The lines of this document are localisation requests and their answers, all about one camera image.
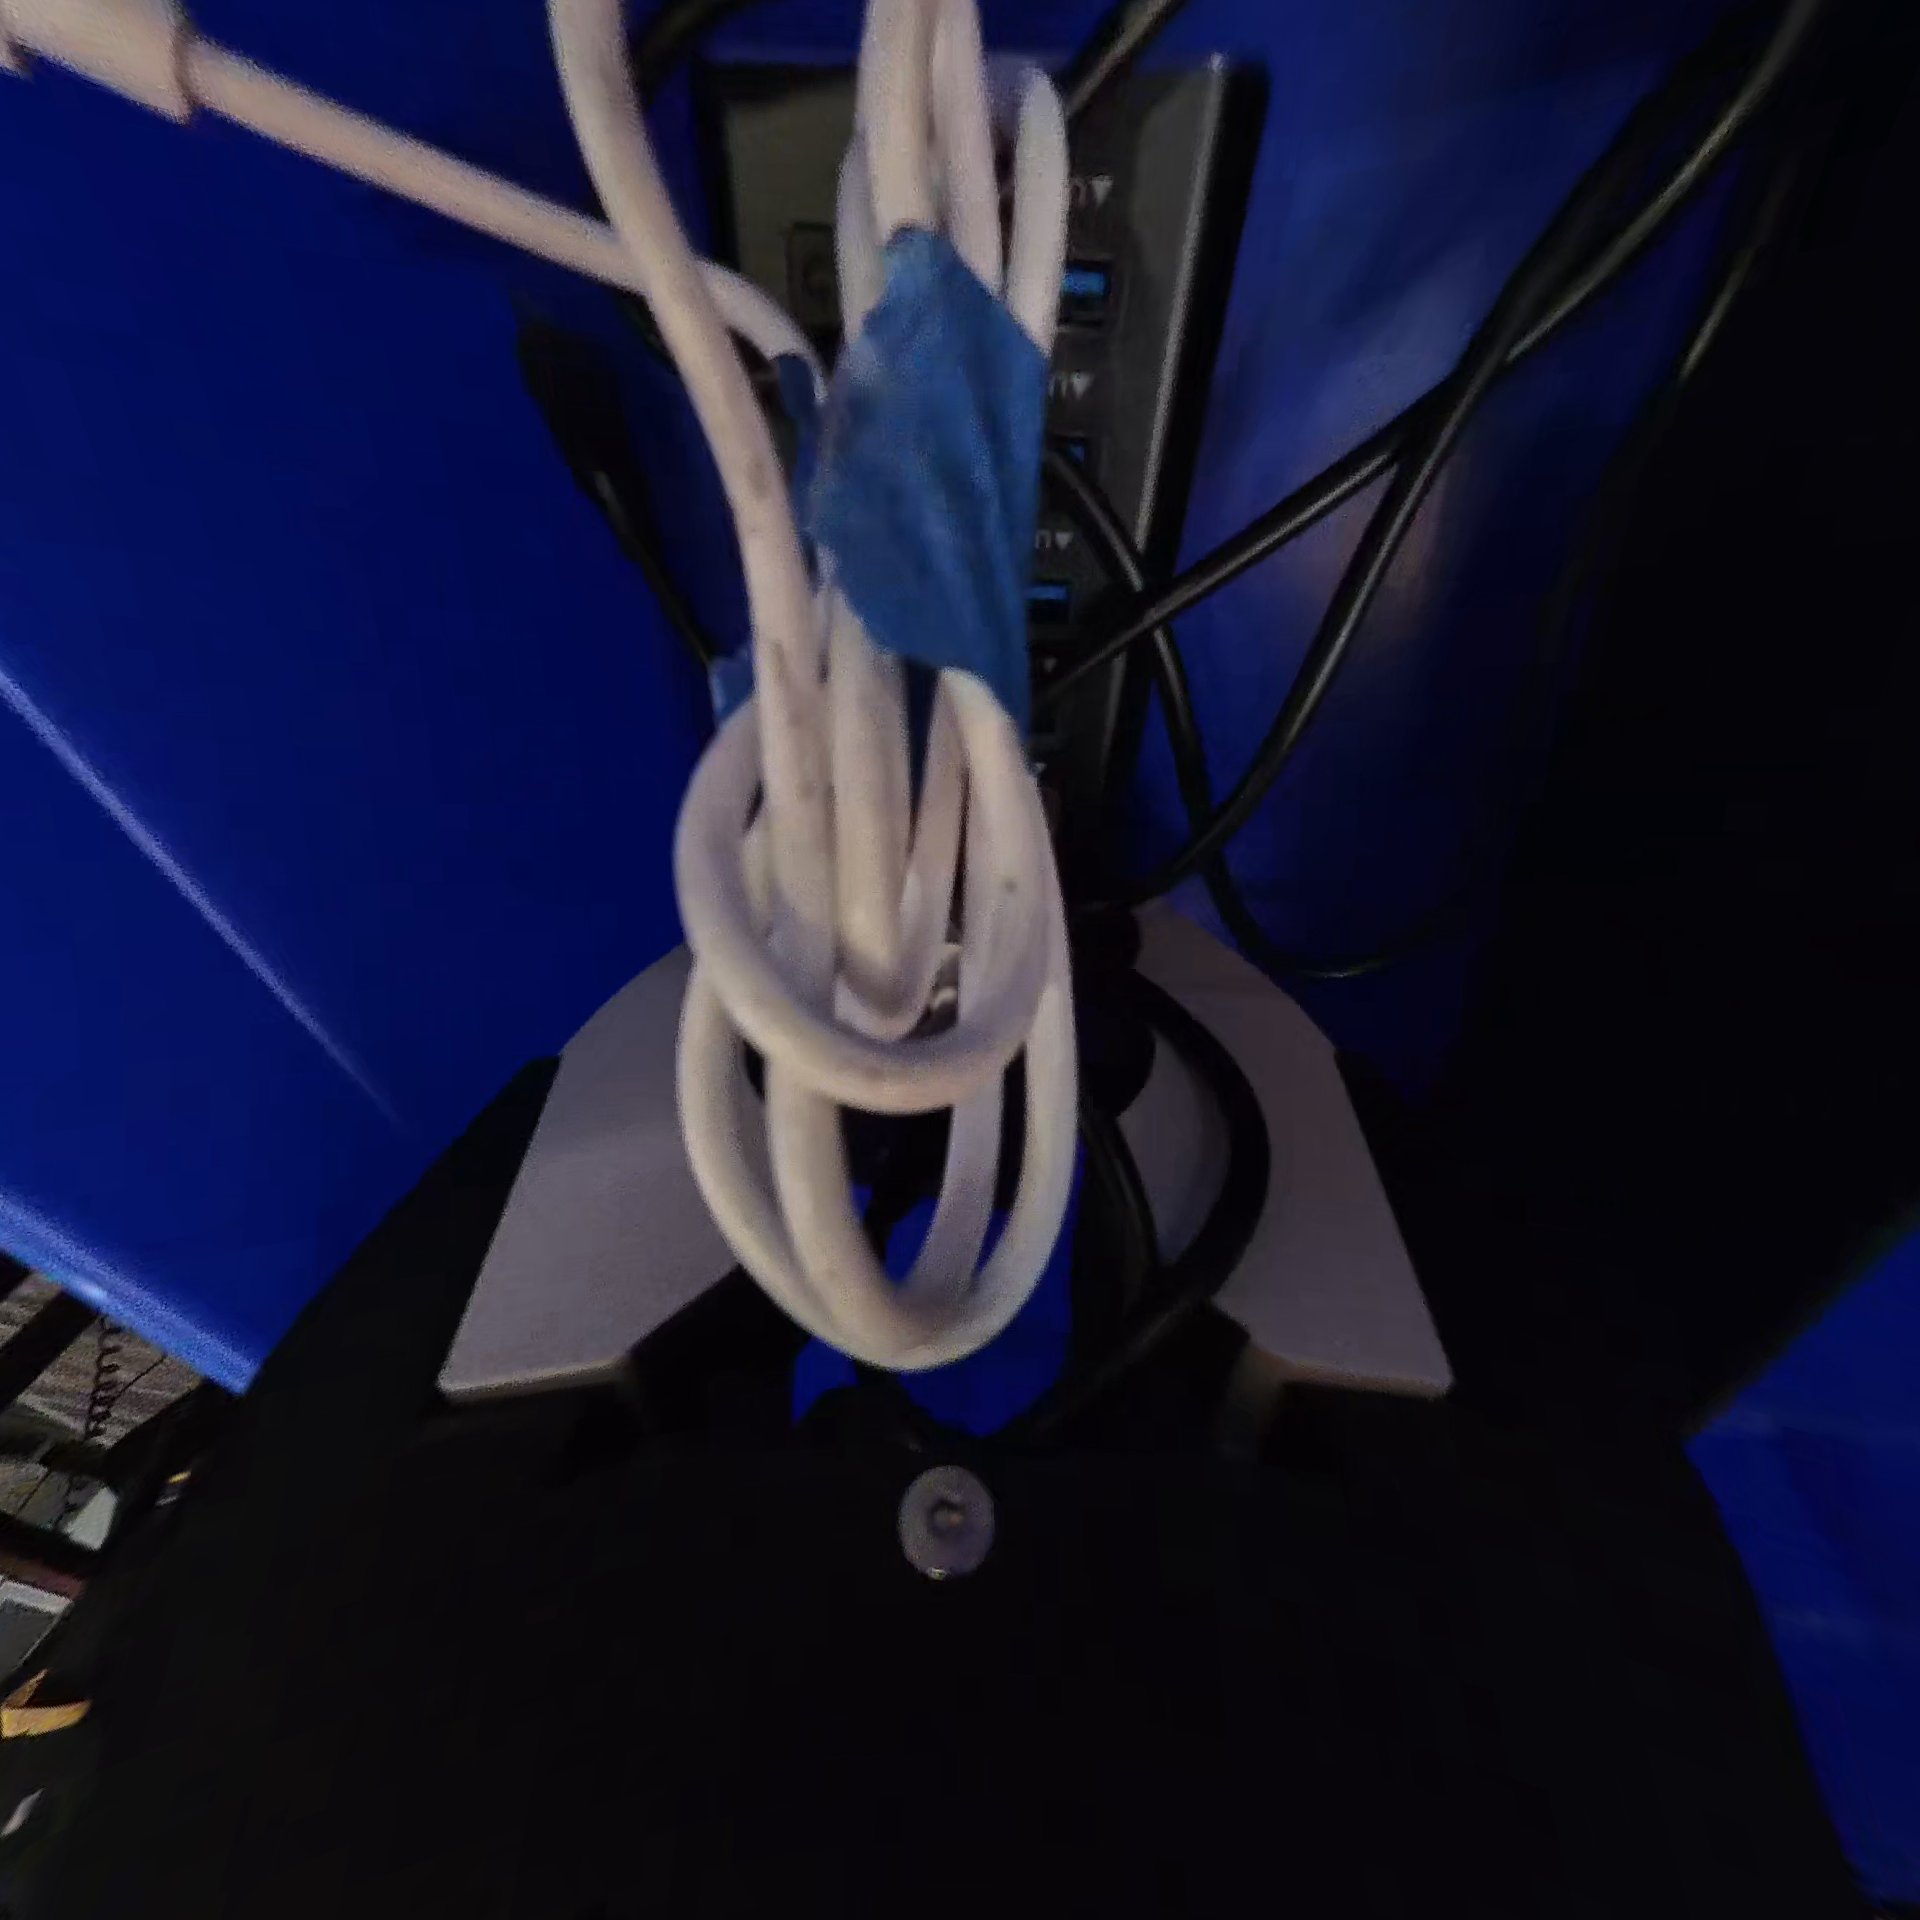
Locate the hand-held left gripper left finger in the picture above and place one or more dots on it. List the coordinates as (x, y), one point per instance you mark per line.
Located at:
(601, 1199)

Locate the blue plastic bin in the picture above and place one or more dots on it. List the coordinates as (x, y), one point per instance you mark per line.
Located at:
(300, 600)

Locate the black rectangular usb hub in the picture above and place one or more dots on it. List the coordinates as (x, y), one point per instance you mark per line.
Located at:
(1171, 299)

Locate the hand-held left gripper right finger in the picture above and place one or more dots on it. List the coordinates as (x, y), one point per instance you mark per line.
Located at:
(1335, 1247)

